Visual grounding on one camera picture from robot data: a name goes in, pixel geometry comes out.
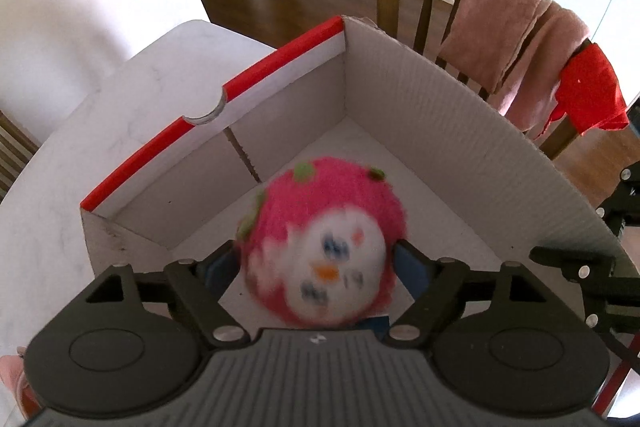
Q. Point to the red cloth on chair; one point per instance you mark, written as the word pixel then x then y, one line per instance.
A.
pixel 589 94

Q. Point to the radiator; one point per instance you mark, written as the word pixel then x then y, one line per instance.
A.
pixel 16 150

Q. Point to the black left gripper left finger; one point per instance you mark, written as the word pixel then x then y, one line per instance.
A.
pixel 196 289

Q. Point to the pink fringed scarf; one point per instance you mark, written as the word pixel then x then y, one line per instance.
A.
pixel 515 50

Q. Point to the white cardboard box red rim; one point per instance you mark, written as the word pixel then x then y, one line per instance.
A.
pixel 194 126

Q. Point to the pink round plush toy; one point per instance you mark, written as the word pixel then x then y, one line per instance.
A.
pixel 316 249

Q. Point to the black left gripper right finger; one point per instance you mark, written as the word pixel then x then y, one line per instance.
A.
pixel 436 289

